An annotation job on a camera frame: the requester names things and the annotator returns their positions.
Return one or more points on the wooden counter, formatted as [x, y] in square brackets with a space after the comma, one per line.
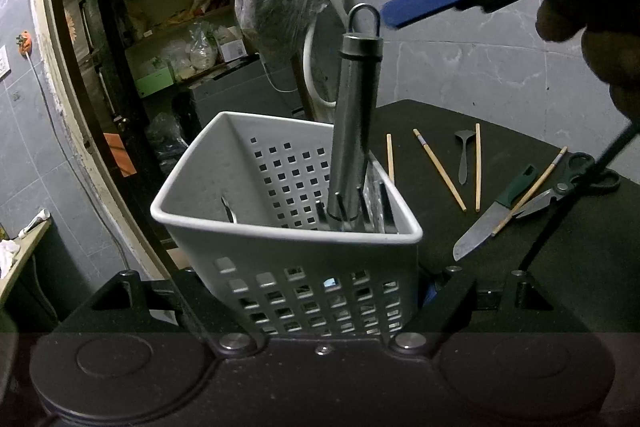
[25, 247]

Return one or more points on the blue and white spoon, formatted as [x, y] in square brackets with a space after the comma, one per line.
[331, 283]

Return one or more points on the black plastic bags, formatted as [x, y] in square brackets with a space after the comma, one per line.
[167, 142]

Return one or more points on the green box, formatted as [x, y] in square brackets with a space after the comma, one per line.
[155, 79]

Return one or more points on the orange wall plug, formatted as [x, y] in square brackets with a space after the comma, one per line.
[23, 43]

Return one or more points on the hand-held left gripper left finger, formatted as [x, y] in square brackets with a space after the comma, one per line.
[197, 304]

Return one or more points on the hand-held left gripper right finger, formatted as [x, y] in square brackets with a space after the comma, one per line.
[432, 292]

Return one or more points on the grey cabinet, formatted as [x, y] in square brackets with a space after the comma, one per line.
[235, 97]

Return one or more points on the wooden chopstick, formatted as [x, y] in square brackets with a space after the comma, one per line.
[440, 170]
[390, 159]
[530, 191]
[478, 167]

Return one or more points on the white perforated plastic basket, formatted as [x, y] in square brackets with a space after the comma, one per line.
[200, 227]

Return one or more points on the white tube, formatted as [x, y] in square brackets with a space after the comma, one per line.
[35, 222]

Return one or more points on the person's right hand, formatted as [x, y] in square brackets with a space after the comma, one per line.
[560, 19]

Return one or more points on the clear bag with dark contents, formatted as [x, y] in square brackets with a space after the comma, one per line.
[270, 17]

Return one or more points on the white wall switch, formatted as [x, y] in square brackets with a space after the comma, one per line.
[4, 64]

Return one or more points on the small metal spoon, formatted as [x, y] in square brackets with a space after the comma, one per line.
[464, 162]

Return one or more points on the crumpled white cloth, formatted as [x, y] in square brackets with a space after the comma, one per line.
[7, 252]

